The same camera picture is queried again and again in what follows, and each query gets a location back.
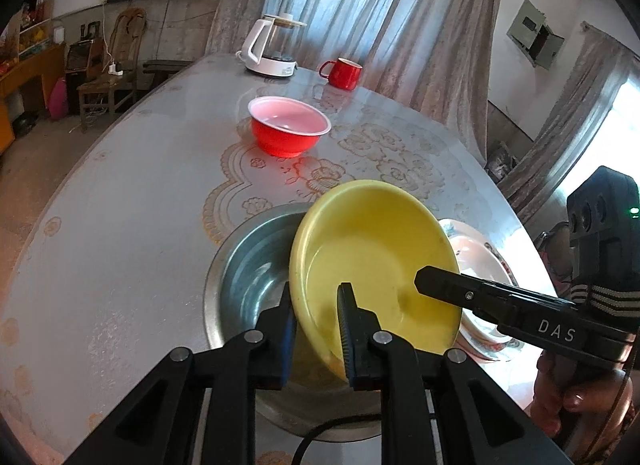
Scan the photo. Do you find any person's right hand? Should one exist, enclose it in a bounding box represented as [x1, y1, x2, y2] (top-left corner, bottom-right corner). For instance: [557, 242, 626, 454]
[529, 351, 634, 443]

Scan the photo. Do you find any white floral plate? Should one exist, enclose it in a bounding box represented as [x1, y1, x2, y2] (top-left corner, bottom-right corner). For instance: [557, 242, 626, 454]
[448, 222, 518, 345]

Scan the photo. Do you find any white glass electric kettle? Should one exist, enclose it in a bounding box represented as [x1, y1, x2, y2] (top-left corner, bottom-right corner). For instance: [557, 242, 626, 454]
[235, 12, 307, 78]

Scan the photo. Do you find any yellow plastic bowl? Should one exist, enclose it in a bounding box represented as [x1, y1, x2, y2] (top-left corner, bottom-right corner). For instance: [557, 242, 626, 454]
[288, 179, 461, 379]

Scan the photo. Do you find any wooden chair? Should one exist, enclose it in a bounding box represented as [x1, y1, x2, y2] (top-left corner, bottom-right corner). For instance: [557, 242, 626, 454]
[78, 7, 146, 133]

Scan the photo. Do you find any stainless steel bowl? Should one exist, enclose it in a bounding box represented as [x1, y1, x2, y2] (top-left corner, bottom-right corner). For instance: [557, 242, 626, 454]
[204, 203, 381, 436]

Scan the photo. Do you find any red plastic bowl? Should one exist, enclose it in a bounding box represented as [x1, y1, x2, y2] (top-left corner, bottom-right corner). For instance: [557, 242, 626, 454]
[247, 96, 332, 159]

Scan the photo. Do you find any large enamel floral basin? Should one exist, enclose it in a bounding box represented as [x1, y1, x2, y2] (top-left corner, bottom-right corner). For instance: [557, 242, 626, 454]
[439, 219, 524, 362]

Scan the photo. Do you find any patterned beige curtain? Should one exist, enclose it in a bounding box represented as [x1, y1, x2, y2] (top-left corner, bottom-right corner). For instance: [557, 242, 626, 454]
[206, 0, 500, 160]

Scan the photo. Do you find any orange wooden cabinet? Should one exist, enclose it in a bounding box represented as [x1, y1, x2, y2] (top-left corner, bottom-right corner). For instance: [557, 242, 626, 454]
[0, 44, 65, 153]

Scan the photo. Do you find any wall electrical box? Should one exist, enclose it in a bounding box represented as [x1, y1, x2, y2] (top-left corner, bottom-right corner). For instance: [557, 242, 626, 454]
[506, 0, 565, 71]

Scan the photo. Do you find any red mug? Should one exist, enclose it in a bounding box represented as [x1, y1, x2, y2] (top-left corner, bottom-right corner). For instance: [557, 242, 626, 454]
[318, 58, 362, 92]

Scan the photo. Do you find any wooden shelf with items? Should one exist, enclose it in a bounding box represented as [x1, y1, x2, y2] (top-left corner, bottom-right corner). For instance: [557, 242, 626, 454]
[18, 0, 54, 60]

